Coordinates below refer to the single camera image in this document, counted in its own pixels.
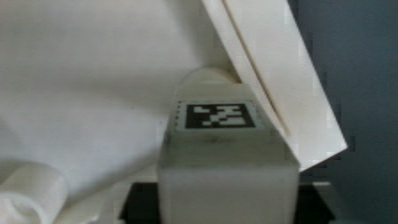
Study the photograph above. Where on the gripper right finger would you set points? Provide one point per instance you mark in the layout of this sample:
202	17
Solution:
319	204

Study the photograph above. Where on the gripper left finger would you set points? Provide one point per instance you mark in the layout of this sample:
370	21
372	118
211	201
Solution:
141	211

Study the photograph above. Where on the white leg with tag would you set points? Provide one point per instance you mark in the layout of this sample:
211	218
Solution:
228	169

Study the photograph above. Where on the white square tabletop part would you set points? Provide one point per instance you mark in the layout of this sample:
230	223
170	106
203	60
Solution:
97	57

